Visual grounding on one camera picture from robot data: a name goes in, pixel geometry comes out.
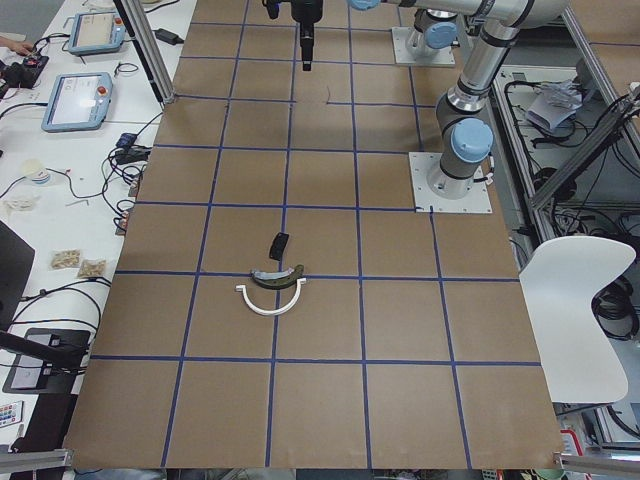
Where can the aluminium frame post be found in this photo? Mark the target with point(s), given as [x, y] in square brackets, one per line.
[145, 45]

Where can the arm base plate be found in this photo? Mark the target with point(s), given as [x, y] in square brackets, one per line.
[410, 49]
[435, 192]

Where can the black monitor stand base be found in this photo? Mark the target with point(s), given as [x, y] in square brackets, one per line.
[46, 360]

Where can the black power adapter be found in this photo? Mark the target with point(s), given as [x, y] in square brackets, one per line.
[168, 37]

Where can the white chair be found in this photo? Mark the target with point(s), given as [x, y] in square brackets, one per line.
[559, 283]

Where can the white semicircular bracket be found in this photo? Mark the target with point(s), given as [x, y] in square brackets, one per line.
[268, 303]

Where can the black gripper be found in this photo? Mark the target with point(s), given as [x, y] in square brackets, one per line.
[306, 11]

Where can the near blue teach pendant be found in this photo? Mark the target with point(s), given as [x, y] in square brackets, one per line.
[78, 102]

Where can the bag of small parts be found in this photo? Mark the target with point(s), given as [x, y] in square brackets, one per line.
[65, 259]

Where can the blue teach pendant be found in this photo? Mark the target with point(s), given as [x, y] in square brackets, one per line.
[96, 33]
[78, 102]

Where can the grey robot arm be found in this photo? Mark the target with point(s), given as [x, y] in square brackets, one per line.
[427, 42]
[467, 140]

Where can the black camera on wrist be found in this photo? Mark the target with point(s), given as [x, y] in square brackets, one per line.
[272, 7]

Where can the far blue teach pendant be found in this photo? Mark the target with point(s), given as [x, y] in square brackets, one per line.
[96, 33]

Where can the black curved plastic part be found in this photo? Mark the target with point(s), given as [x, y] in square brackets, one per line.
[278, 246]

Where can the blue usb hub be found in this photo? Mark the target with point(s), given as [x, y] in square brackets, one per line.
[126, 140]

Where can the colourful remote control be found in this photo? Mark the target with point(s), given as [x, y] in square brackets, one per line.
[11, 413]

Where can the green brake shoe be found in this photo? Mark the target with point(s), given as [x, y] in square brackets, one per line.
[277, 280]

